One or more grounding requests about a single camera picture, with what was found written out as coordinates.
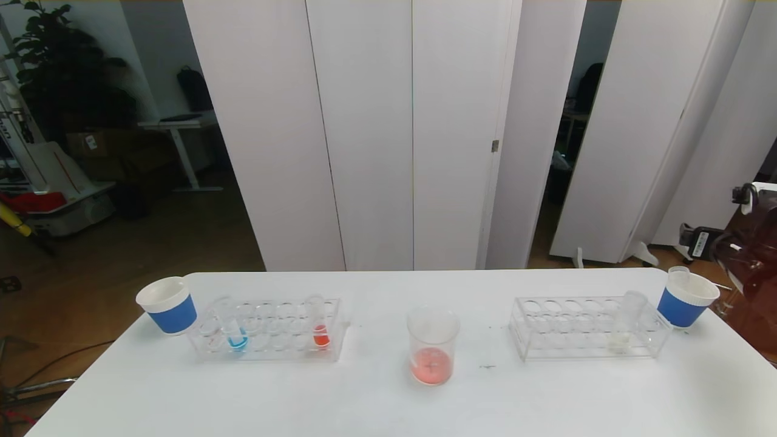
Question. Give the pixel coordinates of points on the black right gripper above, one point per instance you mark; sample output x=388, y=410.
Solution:
x=699, y=237

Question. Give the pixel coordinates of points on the test tube with red liquid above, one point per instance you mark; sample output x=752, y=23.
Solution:
x=321, y=337
x=678, y=274

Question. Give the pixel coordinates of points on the test tube with blue liquid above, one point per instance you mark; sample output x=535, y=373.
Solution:
x=238, y=343

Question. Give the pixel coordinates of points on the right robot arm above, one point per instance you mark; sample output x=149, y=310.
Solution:
x=753, y=243

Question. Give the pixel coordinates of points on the test tube with pale liquid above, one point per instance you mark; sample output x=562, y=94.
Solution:
x=620, y=340

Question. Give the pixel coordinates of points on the clear plastic test tube rack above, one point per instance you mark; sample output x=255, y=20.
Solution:
x=576, y=340
x=279, y=317

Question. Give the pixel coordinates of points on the clear glass beaker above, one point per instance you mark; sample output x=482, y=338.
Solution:
x=432, y=367

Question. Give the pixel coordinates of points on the blue white paper cup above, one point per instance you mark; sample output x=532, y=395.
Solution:
x=173, y=312
x=680, y=306

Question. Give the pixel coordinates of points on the white folding partition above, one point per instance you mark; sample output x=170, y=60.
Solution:
x=364, y=121
x=637, y=121

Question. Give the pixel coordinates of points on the black office chair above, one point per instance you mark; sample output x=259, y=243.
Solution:
x=587, y=85

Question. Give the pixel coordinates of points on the black backpack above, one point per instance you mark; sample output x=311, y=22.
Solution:
x=194, y=91

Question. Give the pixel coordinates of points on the white standing desk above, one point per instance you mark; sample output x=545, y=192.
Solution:
x=176, y=124

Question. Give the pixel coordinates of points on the brown cardboard box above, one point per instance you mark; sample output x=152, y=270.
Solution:
x=91, y=145

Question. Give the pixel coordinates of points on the white machine base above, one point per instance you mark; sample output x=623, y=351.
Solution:
x=61, y=176

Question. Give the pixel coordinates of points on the dark green potted plant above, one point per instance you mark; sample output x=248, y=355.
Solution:
x=61, y=79

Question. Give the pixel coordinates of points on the red box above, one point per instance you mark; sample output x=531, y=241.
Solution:
x=33, y=203

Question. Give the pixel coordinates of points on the black floor outlet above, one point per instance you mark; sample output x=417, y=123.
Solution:
x=9, y=284

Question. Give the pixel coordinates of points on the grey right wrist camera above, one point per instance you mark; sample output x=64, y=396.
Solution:
x=766, y=188

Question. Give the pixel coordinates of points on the metal chair frame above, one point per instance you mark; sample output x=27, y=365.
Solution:
x=36, y=388

